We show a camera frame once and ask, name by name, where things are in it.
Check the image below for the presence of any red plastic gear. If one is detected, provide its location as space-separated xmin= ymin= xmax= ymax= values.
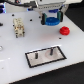
xmin=59 ymin=26 xmax=70 ymax=35

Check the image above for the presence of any blue plastic gear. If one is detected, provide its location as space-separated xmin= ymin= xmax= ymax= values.
xmin=45 ymin=17 xmax=60 ymax=26

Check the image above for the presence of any black-framed peg base plate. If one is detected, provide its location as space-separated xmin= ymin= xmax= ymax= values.
xmin=25 ymin=46 xmax=66 ymax=68

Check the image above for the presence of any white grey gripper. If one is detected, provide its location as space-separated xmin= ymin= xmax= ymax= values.
xmin=35 ymin=0 xmax=68 ymax=25

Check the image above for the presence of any beige multi-pin connector block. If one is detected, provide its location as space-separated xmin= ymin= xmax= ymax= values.
xmin=13 ymin=18 xmax=25 ymax=37

